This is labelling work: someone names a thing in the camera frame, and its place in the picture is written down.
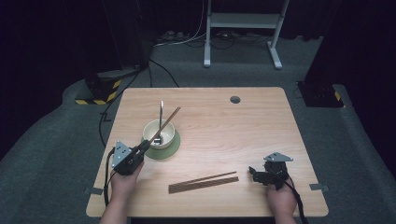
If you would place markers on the power strip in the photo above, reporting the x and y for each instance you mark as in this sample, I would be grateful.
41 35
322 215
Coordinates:
172 36

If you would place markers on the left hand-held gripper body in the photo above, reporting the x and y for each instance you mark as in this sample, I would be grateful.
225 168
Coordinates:
126 160

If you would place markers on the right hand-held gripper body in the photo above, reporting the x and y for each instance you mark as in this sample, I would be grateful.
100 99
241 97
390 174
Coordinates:
276 169

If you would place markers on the round green coaster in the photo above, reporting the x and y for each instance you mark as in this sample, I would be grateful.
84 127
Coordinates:
165 153

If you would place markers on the black pillar with striped base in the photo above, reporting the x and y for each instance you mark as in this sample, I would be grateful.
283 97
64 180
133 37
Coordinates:
323 93
101 90

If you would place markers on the cream ceramic bowl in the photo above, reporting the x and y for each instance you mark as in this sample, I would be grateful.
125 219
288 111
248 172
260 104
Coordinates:
163 137

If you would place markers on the row of brown chopsticks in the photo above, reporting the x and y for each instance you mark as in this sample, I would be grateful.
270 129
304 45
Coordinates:
204 184

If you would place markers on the white metal stand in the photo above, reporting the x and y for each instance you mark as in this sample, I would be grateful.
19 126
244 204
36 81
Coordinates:
243 21

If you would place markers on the single brown wooden chopstick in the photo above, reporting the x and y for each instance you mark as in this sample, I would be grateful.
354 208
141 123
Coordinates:
205 178
166 123

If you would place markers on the grey tape piece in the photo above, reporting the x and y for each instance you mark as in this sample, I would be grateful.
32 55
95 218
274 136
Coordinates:
94 191
318 187

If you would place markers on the metal spoon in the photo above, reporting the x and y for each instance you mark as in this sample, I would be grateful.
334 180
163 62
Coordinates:
161 115

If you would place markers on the person's right hand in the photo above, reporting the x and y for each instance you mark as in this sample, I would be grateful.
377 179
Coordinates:
281 200

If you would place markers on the person's left hand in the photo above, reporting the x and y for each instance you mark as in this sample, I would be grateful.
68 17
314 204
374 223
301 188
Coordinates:
124 186

